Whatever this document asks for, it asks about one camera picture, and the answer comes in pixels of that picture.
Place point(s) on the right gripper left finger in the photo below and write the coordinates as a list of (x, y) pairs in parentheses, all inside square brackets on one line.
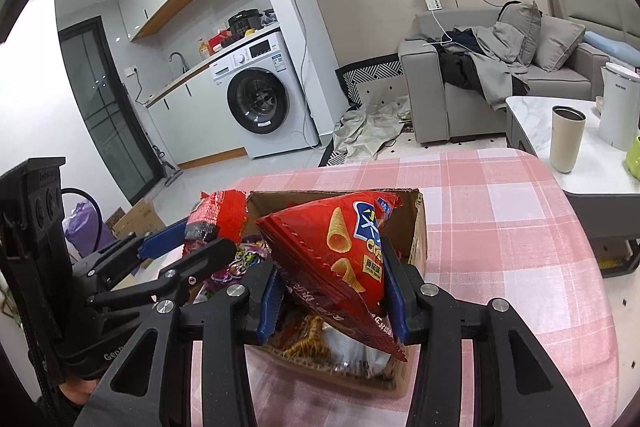
[(241, 315)]

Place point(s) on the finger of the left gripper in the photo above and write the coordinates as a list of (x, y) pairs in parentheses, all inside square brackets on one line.
[(195, 267), (160, 243)]

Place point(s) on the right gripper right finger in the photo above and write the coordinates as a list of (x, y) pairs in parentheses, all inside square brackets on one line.
[(426, 316)]

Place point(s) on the purple candy bag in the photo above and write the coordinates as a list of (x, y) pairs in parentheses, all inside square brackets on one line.
[(251, 251)]

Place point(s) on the red black snack pack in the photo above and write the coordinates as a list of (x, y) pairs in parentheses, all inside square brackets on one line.
[(220, 215)]

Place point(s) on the red cone chips bag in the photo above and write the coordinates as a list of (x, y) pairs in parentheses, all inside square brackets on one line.
[(329, 252)]

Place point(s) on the person's left hand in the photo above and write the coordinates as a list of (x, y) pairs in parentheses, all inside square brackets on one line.
[(78, 390)]

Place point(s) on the cardboard box on floor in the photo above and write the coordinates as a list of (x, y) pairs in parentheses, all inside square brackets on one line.
[(140, 219)]

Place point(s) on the purple plastic bag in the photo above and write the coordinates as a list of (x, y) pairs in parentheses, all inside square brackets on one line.
[(85, 230)]

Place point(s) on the brown cardboard SF box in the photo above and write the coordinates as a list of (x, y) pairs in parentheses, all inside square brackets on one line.
[(404, 233)]

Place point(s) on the pink plaid tablecloth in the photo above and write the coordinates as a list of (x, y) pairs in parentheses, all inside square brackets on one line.
[(497, 225)]

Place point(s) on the white kitchen counter cabinets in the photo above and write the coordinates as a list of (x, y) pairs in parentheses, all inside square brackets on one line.
[(195, 123)]

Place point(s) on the black glass door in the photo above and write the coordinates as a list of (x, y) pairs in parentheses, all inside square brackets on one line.
[(107, 111)]

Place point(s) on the white washing machine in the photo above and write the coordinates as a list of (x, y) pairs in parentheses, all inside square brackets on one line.
[(264, 98)]

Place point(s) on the beige cloth on floor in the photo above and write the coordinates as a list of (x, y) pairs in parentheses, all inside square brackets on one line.
[(362, 132)]

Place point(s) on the grey sofa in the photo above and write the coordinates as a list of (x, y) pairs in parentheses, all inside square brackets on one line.
[(441, 112)]

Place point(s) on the white marble coffee table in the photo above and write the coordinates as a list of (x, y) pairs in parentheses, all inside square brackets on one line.
[(603, 194)]

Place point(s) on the beige tumbler cup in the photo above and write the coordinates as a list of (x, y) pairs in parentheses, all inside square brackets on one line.
[(567, 128)]

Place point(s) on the black patterned chair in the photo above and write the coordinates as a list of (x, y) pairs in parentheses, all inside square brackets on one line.
[(351, 75)]

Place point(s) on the green ceramic mug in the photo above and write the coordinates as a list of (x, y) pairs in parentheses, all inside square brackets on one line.
[(632, 160)]

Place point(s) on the dark clothes on sofa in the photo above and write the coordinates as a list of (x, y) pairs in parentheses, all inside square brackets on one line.
[(484, 60)]

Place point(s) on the white electric kettle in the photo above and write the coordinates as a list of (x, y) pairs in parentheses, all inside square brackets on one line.
[(619, 121)]

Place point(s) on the grey cushion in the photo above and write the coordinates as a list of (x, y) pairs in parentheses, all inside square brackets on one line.
[(526, 18), (557, 42)]

